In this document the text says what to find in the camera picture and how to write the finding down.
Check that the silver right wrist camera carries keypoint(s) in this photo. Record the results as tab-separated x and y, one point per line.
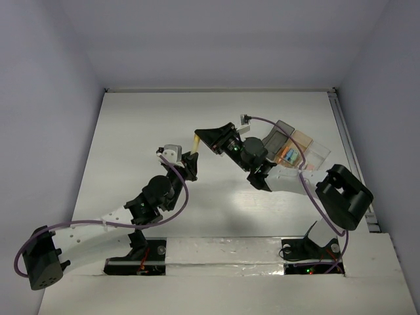
244	124

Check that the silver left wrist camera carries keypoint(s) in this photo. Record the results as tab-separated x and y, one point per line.
170	153

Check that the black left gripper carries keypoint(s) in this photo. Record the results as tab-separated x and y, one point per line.
186	165

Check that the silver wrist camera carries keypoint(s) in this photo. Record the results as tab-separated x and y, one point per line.
170	153
244	124

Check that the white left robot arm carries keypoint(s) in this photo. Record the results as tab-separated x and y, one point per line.
51	251

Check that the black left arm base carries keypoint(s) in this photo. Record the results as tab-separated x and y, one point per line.
146	258

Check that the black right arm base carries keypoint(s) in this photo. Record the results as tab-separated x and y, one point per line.
312	253

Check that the yellow highlighter pen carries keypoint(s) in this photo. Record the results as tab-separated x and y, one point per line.
196	143

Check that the clear plastic container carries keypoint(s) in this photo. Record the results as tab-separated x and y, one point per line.
316	154

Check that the orange highlighter pen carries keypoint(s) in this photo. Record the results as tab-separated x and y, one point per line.
283	153

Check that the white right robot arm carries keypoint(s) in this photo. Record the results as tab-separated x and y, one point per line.
339	197

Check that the smoky grey plastic container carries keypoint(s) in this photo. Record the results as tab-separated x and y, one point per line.
276	138

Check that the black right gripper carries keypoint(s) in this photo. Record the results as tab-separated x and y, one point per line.
214	138

